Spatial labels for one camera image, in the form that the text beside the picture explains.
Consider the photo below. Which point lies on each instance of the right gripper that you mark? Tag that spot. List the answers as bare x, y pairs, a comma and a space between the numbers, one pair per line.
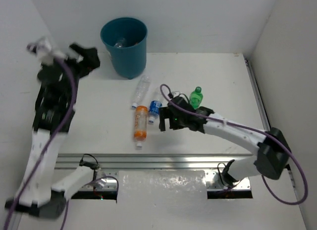
165, 113

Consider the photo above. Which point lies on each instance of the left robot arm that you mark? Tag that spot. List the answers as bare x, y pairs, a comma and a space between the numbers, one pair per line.
59, 77

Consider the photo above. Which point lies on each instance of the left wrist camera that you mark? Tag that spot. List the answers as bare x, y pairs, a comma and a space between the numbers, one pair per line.
45, 51

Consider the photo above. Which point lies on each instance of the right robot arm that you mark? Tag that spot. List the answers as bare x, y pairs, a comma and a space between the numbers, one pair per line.
268, 158

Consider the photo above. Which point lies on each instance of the aluminium front rail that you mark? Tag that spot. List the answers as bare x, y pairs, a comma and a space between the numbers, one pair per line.
162, 161

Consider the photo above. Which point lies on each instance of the clear bottle blue label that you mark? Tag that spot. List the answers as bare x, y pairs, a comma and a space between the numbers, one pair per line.
155, 105

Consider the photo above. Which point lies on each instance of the clear bottle blue cap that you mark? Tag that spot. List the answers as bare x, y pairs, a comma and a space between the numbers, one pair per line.
140, 91

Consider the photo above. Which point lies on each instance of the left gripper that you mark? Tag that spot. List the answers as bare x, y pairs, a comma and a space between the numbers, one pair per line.
80, 64

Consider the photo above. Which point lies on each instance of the teal plastic bin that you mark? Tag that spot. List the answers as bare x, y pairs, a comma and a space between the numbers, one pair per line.
130, 61

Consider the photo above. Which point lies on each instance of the green plastic bottle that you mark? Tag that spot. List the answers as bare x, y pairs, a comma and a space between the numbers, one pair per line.
196, 97

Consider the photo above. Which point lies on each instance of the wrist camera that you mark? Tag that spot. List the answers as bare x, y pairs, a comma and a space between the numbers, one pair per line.
174, 94
45, 51

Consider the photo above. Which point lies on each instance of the clear bottle white cap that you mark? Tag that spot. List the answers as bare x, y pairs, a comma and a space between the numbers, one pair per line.
120, 43

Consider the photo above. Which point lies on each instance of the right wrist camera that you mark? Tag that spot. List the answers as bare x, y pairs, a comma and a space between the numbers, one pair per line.
174, 94

